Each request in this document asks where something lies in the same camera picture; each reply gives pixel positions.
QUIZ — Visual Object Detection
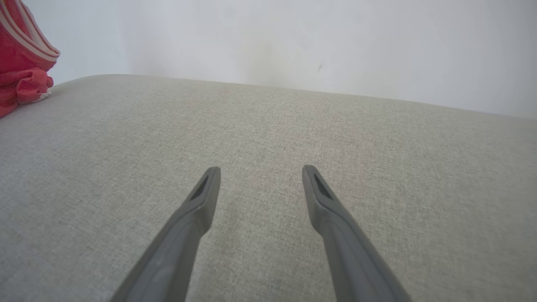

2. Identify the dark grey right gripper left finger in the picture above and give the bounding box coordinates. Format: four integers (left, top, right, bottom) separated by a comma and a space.
110, 167, 222, 302

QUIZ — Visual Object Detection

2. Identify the red garment with white stripes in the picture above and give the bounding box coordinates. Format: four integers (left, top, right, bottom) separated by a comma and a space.
0, 0, 61, 118

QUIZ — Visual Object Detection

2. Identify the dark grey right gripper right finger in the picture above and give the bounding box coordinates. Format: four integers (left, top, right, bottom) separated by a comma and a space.
302, 165, 412, 302

